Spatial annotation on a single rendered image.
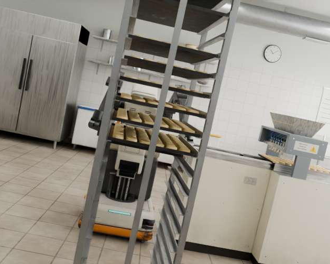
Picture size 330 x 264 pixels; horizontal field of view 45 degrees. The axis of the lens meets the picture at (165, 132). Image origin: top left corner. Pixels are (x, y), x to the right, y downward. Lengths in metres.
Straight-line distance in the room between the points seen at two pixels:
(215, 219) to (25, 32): 4.52
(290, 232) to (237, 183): 0.59
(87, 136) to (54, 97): 0.84
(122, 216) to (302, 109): 5.14
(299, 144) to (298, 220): 0.63
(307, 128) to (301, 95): 4.33
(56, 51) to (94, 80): 1.11
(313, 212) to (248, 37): 4.62
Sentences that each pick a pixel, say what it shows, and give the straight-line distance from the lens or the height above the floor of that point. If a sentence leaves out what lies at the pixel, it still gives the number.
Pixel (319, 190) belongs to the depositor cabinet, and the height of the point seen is 0.77.
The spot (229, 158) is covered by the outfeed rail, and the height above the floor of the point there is 0.86.
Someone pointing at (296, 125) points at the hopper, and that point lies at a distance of 3.46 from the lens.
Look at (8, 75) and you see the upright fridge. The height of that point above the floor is 1.03.
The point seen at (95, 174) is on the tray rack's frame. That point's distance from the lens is 1.78.
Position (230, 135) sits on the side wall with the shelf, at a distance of 7.51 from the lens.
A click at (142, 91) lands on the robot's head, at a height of 1.26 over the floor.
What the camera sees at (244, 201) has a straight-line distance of 3.53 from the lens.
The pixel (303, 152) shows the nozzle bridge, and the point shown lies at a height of 1.06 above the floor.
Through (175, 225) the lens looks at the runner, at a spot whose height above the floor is 0.68.
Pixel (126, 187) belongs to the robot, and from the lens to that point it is 3.61.
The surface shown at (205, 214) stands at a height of 0.35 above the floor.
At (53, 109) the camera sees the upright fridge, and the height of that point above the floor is 0.64.
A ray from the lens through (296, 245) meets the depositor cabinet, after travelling 3.59.
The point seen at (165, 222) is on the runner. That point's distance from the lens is 2.28.
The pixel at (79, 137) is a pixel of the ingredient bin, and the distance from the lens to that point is 6.82.
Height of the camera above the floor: 1.30
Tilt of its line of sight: 6 degrees down
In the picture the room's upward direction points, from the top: 12 degrees clockwise
